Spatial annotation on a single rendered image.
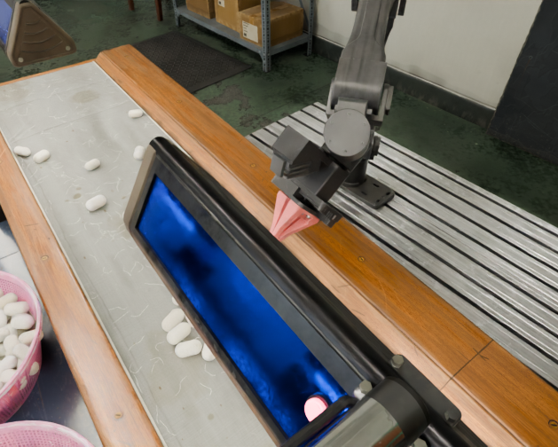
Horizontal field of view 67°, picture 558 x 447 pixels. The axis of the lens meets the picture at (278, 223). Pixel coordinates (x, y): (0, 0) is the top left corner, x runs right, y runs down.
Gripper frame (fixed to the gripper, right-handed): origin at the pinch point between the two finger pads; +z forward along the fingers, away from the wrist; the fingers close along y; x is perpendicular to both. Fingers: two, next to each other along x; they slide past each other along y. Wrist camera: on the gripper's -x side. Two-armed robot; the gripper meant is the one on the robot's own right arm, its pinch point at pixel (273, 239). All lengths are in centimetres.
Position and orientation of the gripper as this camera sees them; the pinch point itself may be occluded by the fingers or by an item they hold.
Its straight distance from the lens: 63.4
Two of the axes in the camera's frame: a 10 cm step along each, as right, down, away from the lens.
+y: 6.0, 5.7, -5.6
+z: -6.1, 7.8, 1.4
